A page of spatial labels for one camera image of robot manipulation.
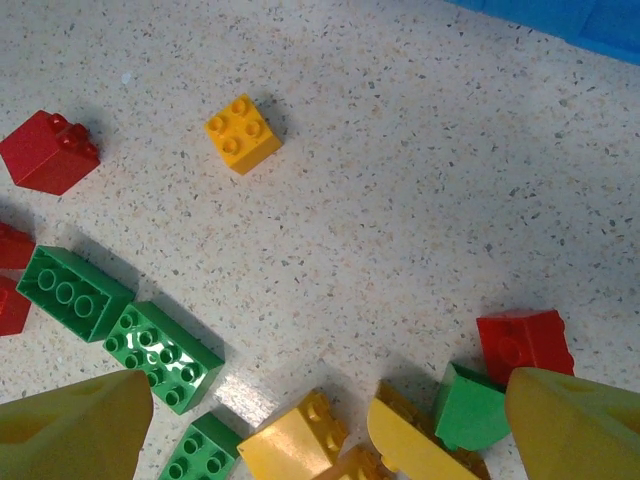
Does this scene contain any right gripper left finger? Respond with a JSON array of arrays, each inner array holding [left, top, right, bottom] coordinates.
[[0, 369, 155, 480]]

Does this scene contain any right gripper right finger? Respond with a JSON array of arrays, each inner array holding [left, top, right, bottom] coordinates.
[[504, 367, 640, 480]]

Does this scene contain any small red lego brick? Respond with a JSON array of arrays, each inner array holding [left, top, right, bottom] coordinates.
[[475, 308, 576, 389]]

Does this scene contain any green sloped lego brick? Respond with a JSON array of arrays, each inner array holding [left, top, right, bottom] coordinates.
[[432, 362, 512, 452]]

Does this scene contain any red two-by-four lego brick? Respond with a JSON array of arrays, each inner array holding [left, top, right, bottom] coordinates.
[[0, 222, 37, 272], [0, 276, 33, 337]]

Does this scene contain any green two-by-four lego brick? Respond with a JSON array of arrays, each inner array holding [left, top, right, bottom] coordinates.
[[102, 300, 226, 416], [158, 412, 245, 480], [16, 244, 137, 344]]

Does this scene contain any red square tall lego brick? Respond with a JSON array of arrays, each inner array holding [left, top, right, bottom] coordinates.
[[0, 109, 101, 197]]

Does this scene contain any yellow sloped lego brick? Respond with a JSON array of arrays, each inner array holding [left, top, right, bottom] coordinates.
[[367, 380, 494, 480]]

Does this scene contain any yellow square lego brick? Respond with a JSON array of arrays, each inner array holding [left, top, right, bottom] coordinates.
[[236, 389, 350, 480], [203, 93, 285, 176]]

